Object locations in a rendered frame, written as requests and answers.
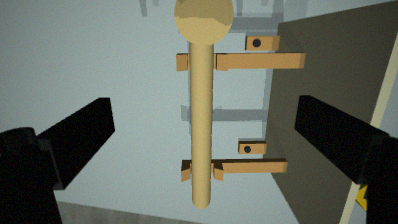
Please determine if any tan wooden mallet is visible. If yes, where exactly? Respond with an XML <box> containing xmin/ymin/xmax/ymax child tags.
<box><xmin>174</xmin><ymin>0</ymin><xmax>234</xmax><ymax>209</ymax></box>

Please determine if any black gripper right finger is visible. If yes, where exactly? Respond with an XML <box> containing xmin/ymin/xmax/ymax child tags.
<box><xmin>294</xmin><ymin>95</ymin><xmax>398</xmax><ymax>224</ymax></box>

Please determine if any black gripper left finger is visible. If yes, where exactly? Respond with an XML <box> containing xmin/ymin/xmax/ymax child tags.
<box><xmin>0</xmin><ymin>97</ymin><xmax>115</xmax><ymax>224</ymax></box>

